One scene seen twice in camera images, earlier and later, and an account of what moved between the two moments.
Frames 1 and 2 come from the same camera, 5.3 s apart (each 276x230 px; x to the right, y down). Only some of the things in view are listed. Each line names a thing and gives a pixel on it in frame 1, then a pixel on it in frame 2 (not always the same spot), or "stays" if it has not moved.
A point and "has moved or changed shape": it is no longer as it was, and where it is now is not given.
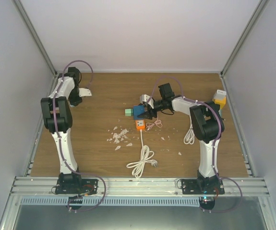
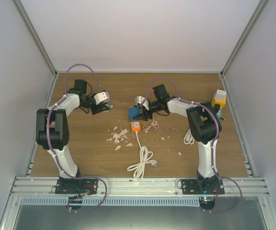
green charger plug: x=128 y=112 to x=109 y=106
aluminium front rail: x=140 y=186 stays
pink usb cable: x=158 y=122 has moved or changed shape
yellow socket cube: x=221 y=102 stays
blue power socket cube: x=138 y=109 has moved or changed shape
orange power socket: x=140 y=124 has moved or changed shape
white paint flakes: x=120 y=134 stays
